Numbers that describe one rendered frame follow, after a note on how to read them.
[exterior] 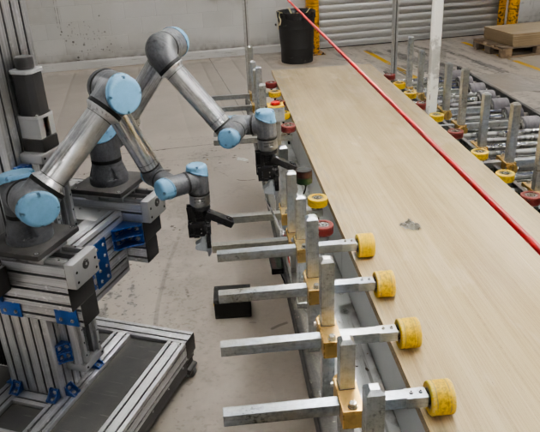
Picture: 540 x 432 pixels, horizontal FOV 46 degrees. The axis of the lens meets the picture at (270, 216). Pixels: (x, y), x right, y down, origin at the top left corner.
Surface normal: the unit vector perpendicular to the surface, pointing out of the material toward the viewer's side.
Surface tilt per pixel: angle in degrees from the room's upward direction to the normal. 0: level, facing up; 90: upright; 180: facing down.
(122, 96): 85
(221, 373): 0
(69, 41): 90
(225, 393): 0
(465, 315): 0
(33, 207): 95
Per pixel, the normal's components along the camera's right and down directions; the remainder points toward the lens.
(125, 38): 0.20, 0.41
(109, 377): -0.04, -0.90
